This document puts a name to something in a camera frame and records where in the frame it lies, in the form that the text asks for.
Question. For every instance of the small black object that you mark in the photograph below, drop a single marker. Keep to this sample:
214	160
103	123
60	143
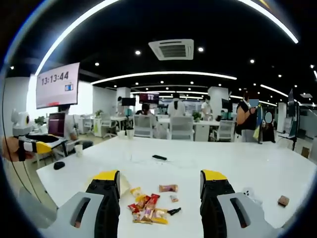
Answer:
174	211

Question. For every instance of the white office chair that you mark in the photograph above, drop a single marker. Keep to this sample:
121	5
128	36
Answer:
226	130
181	127
107	124
142	126

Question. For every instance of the white dotted device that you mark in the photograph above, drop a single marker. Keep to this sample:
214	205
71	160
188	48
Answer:
248	192

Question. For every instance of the black computer mouse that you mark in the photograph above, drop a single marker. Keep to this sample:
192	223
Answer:
59	165

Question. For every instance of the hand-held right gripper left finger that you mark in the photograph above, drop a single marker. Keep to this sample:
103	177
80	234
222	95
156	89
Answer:
81	210

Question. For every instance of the white paper cup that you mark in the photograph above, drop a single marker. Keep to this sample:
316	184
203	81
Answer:
78	150

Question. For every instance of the monitor on black stand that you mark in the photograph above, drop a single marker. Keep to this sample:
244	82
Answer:
292	116

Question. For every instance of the ceiling air conditioner vent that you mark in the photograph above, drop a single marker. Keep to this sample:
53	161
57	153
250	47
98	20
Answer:
172	49

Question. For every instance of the pile of food snack packets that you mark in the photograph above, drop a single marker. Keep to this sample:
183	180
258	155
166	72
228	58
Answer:
148	210

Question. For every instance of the blue and yellow cloth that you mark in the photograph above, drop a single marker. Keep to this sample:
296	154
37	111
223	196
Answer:
258	121

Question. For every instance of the person's left hand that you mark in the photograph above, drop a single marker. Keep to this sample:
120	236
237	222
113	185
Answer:
11	148

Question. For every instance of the dark laptop screen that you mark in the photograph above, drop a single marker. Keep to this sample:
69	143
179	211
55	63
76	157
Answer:
56	124

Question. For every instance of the red hanging display screen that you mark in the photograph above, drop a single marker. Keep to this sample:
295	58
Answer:
149	98

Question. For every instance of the black remote control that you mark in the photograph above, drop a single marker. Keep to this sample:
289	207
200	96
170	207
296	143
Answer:
159	157

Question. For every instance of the cardboard box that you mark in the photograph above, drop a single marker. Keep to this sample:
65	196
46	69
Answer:
305	152

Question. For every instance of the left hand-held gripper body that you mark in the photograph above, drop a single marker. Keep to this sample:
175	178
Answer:
21	122

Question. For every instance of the white plant pot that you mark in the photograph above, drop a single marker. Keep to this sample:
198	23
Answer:
130	134

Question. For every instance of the large wall display screen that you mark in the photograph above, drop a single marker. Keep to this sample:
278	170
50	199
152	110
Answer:
58	86

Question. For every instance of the small brown box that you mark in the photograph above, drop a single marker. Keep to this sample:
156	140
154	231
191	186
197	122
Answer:
283	200

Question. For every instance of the white paper container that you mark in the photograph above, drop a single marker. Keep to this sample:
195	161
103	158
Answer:
125	184

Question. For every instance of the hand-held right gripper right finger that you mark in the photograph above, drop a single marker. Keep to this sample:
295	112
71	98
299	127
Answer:
237	210

